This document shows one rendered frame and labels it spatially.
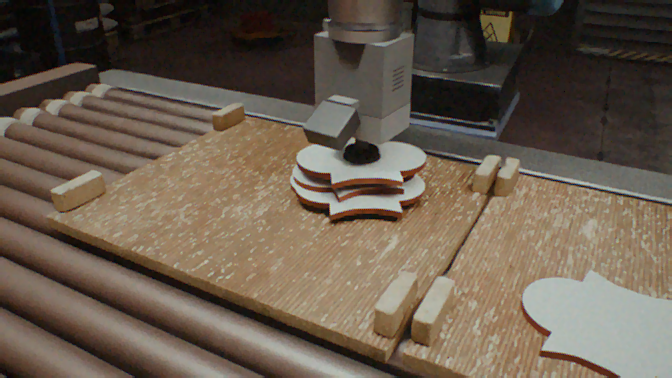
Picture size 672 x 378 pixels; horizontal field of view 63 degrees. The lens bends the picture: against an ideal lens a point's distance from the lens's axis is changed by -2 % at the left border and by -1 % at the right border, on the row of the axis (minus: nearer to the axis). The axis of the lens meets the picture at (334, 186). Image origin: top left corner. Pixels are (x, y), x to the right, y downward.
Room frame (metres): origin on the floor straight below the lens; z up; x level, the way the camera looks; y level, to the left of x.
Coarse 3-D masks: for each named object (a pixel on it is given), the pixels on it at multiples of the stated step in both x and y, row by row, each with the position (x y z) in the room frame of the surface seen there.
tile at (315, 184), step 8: (296, 168) 0.58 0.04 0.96; (296, 176) 0.56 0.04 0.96; (304, 176) 0.56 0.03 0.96; (408, 176) 0.57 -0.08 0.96; (304, 184) 0.55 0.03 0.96; (312, 184) 0.54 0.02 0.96; (320, 184) 0.54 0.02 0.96; (328, 184) 0.54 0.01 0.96; (352, 184) 0.54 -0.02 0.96; (360, 184) 0.54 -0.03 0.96; (368, 184) 0.54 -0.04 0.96; (376, 184) 0.54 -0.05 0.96; (384, 184) 0.54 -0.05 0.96; (336, 192) 0.52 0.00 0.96; (344, 192) 0.52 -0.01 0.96; (352, 192) 0.53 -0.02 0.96; (360, 192) 0.53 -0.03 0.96; (368, 192) 0.53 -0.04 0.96; (376, 192) 0.54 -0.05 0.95; (384, 192) 0.54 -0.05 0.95; (392, 192) 0.54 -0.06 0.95; (400, 192) 0.53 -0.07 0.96; (344, 200) 0.52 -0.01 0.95
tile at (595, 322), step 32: (544, 288) 0.38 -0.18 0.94; (576, 288) 0.38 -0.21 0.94; (608, 288) 0.38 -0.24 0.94; (544, 320) 0.34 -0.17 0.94; (576, 320) 0.34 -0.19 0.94; (608, 320) 0.34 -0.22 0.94; (640, 320) 0.34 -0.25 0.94; (544, 352) 0.31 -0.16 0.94; (576, 352) 0.30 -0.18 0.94; (608, 352) 0.30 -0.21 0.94; (640, 352) 0.30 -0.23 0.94
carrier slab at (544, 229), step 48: (528, 192) 0.57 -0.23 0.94; (576, 192) 0.57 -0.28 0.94; (480, 240) 0.47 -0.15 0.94; (528, 240) 0.47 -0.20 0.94; (576, 240) 0.47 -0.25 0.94; (624, 240) 0.47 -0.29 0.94; (480, 288) 0.39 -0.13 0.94; (624, 288) 0.39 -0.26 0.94; (480, 336) 0.33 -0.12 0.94; (528, 336) 0.33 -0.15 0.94
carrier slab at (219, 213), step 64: (256, 128) 0.77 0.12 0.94; (128, 192) 0.57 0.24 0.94; (192, 192) 0.57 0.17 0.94; (256, 192) 0.57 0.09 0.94; (448, 192) 0.57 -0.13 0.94; (128, 256) 0.45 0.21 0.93; (192, 256) 0.44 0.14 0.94; (256, 256) 0.44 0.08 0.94; (320, 256) 0.44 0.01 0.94; (384, 256) 0.44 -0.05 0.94; (448, 256) 0.44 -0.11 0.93; (320, 320) 0.35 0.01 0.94
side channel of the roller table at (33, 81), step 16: (80, 64) 1.07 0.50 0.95; (16, 80) 0.96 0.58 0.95; (32, 80) 0.96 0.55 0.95; (48, 80) 0.97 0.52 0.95; (64, 80) 0.99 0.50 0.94; (80, 80) 1.02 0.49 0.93; (96, 80) 1.05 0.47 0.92; (0, 96) 0.88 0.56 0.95; (16, 96) 0.91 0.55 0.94; (32, 96) 0.93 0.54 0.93; (48, 96) 0.96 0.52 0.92; (0, 112) 0.88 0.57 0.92
